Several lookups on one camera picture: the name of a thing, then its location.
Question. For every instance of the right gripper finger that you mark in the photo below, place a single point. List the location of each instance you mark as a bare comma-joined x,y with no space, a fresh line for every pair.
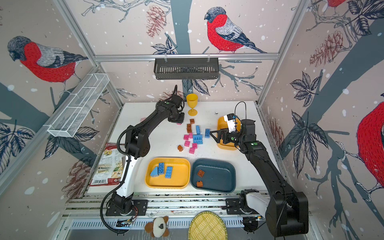
222,139
218,133

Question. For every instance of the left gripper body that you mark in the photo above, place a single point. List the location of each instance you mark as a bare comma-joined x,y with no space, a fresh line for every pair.
179,118

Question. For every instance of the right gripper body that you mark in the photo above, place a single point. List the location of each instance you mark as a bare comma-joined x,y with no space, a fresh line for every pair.
236,138

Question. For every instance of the blue lego brick long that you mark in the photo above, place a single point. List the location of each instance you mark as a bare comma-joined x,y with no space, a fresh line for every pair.
161,169

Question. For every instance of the blue lego brick slanted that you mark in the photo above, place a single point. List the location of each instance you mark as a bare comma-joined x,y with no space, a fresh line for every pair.
155,172

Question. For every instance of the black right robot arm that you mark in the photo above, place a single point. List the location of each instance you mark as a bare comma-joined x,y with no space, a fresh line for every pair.
285,210

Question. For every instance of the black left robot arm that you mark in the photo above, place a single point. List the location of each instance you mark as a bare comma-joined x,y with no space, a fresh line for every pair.
134,144

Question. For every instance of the yellow tray right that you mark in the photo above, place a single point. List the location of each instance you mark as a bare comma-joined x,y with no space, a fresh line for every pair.
223,125

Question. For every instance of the yellow tray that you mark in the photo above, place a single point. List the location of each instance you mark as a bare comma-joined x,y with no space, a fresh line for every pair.
223,125
180,175

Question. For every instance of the yellow plastic goblet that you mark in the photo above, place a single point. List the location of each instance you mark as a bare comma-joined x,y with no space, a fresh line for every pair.
192,101

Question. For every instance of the blue lego brick upright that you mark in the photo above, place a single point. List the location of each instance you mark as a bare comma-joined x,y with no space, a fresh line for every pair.
198,129

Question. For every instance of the large blue lego brick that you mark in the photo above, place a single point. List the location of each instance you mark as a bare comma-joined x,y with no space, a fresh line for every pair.
198,139

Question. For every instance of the dark teal tray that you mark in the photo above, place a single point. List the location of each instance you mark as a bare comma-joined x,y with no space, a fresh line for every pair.
219,177

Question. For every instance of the black hanging basket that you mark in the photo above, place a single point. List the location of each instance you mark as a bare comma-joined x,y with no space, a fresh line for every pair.
187,69

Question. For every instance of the yellow tray front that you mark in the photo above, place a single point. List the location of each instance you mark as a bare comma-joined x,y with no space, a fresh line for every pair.
180,175

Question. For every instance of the aluminium crossbar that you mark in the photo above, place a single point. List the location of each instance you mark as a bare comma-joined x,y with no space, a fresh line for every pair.
149,58

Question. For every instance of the red snack bag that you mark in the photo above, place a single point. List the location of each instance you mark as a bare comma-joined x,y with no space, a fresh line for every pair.
110,169

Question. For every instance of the woven bamboo plate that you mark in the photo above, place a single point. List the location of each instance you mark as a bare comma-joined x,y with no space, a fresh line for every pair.
207,226

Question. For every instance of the plush toy dog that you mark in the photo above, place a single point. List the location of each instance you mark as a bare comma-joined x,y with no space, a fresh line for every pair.
158,227

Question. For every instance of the white wire mesh basket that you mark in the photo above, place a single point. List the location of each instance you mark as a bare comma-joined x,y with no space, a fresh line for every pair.
81,102

